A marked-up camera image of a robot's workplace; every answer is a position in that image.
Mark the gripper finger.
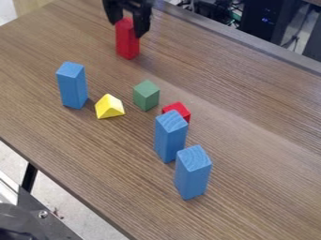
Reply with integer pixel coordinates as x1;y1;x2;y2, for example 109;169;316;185
102;5;126;26
130;7;153;39

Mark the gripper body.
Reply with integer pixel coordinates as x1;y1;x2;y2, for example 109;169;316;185
101;0;157;11

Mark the tall red block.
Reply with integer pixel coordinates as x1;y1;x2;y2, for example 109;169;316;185
114;17;142;61

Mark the green cube block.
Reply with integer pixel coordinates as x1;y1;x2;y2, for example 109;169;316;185
131;79;162;113

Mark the tall blue block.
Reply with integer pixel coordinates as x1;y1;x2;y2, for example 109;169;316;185
152;110;190;164
54;61;91;111
173;143;214;202

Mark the yellow triangular block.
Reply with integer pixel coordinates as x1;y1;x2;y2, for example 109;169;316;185
94;93;127;120

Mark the small red cube block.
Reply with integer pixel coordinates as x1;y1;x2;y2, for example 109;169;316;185
160;100;192;124

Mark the black computer tower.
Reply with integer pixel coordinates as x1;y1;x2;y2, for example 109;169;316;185
237;0;312;44

